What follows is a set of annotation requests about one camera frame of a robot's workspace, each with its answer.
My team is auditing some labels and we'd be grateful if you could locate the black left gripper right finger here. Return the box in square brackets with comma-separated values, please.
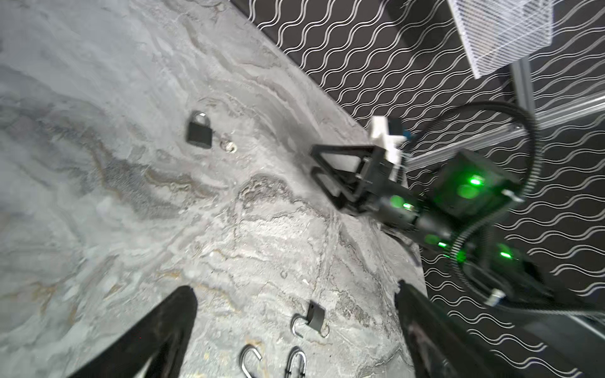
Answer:
[395, 280, 510, 377]

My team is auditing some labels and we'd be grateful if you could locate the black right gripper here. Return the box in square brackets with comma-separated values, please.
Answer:
[310, 144, 422, 227]

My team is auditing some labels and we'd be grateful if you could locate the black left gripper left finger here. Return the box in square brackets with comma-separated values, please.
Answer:
[72, 286, 198, 377]

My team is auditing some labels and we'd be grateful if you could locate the black padlock with key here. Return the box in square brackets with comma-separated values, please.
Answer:
[186, 111, 238, 154]

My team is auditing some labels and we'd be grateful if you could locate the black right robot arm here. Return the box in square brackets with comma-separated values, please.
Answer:
[310, 139, 604, 377]

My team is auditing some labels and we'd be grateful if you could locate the blue padlock left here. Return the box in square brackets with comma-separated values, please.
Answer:
[239, 344, 263, 378]

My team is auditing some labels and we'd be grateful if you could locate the blue padlock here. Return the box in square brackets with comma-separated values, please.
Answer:
[239, 344, 263, 378]
[285, 346, 307, 378]

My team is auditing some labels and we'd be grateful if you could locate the silver grey open padlock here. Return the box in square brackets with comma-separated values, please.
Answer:
[290, 301, 330, 339]

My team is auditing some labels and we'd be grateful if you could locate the blue padlock right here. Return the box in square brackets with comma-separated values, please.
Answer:
[285, 346, 307, 378]

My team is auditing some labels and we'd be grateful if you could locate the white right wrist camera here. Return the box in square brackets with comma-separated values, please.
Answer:
[367, 116, 411, 184]

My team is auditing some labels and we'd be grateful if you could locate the white wire mesh basket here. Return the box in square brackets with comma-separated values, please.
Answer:
[447, 0, 554, 79]

